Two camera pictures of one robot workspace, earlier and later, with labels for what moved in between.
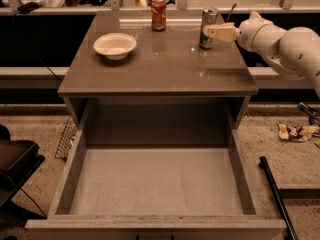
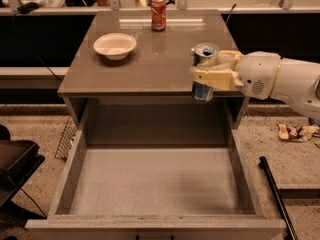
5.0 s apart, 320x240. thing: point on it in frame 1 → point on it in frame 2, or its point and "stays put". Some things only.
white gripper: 250,30 → 257,74
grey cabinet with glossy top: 168,82 stays put
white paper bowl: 115,46 stays put
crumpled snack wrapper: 298,134 stays put
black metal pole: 289,232 stays put
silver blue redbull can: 209,18 → 202,91
